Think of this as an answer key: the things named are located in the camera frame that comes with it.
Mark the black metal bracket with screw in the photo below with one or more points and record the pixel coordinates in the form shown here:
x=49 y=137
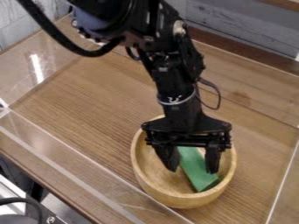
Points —
x=50 y=216

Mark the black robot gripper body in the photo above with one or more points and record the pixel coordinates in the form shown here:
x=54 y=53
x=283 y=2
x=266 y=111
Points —
x=187 y=127

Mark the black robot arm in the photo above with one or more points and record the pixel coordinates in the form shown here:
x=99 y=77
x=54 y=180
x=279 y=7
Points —
x=153 y=32

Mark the green rectangular block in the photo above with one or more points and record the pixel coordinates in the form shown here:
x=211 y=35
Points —
x=193 y=164

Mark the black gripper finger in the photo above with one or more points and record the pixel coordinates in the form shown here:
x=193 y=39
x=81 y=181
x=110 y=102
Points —
x=213 y=159
x=169 y=156

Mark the brown wooden bowl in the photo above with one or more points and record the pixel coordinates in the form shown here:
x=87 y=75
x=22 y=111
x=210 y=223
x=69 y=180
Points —
x=170 y=187

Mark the clear acrylic tray wall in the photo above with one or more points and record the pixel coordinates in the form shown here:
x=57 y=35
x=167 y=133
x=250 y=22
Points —
x=75 y=112

